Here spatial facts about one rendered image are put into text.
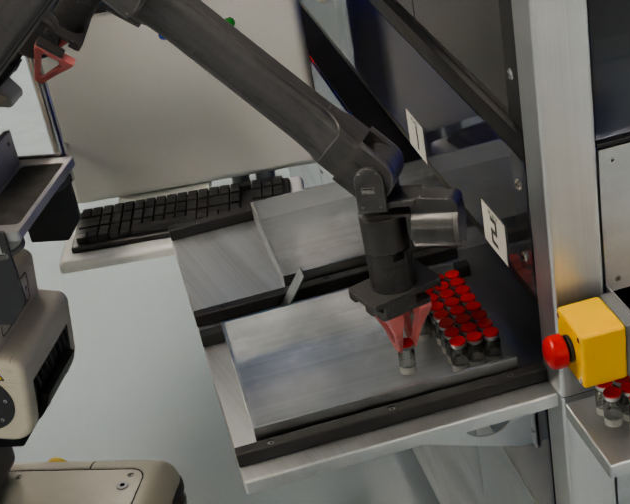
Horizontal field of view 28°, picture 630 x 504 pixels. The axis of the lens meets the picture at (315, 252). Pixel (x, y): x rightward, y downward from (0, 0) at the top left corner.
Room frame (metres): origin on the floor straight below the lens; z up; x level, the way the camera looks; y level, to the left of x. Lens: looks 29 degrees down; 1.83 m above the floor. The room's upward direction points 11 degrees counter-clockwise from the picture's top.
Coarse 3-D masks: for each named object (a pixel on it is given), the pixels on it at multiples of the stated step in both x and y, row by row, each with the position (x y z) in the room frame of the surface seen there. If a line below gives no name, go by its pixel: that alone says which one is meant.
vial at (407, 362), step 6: (408, 348) 1.33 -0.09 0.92; (402, 354) 1.33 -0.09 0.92; (408, 354) 1.33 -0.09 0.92; (414, 354) 1.34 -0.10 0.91; (402, 360) 1.33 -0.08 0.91; (408, 360) 1.33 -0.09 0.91; (414, 360) 1.33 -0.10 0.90; (402, 366) 1.33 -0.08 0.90; (408, 366) 1.33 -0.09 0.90; (414, 366) 1.33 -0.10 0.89; (402, 372) 1.33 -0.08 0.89; (408, 372) 1.33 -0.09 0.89; (414, 372) 1.33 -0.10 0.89
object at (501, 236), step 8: (488, 208) 1.43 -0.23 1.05; (488, 216) 1.43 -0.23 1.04; (488, 224) 1.44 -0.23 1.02; (496, 224) 1.40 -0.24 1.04; (488, 232) 1.44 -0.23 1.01; (504, 232) 1.37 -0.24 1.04; (488, 240) 1.44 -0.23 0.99; (496, 240) 1.41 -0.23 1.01; (504, 240) 1.38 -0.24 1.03; (496, 248) 1.41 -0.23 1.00; (504, 248) 1.38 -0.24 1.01; (504, 256) 1.38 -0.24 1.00
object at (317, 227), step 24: (408, 168) 1.88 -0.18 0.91; (312, 192) 1.85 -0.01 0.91; (336, 192) 1.86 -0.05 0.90; (264, 216) 1.84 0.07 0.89; (288, 216) 1.83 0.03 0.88; (312, 216) 1.82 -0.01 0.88; (336, 216) 1.80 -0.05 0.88; (264, 240) 1.75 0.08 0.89; (288, 240) 1.75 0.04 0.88; (312, 240) 1.74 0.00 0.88; (336, 240) 1.72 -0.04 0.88; (360, 240) 1.71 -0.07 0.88; (480, 240) 1.63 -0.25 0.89; (288, 264) 1.68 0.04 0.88; (312, 264) 1.66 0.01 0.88; (336, 264) 1.60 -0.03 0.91; (360, 264) 1.60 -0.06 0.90
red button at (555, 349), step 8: (552, 336) 1.17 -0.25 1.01; (560, 336) 1.17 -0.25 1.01; (544, 344) 1.17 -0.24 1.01; (552, 344) 1.16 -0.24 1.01; (560, 344) 1.15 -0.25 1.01; (544, 352) 1.17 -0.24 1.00; (552, 352) 1.15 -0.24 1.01; (560, 352) 1.15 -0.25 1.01; (568, 352) 1.15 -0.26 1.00; (552, 360) 1.15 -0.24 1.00; (560, 360) 1.14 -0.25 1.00; (568, 360) 1.15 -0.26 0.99; (552, 368) 1.15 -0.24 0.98; (560, 368) 1.15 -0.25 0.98
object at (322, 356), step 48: (240, 336) 1.49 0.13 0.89; (288, 336) 1.48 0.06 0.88; (336, 336) 1.45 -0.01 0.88; (384, 336) 1.43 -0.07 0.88; (432, 336) 1.41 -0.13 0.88; (240, 384) 1.33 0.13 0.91; (288, 384) 1.36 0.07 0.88; (336, 384) 1.34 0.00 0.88; (384, 384) 1.32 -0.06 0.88; (432, 384) 1.27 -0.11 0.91; (288, 432) 1.24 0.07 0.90
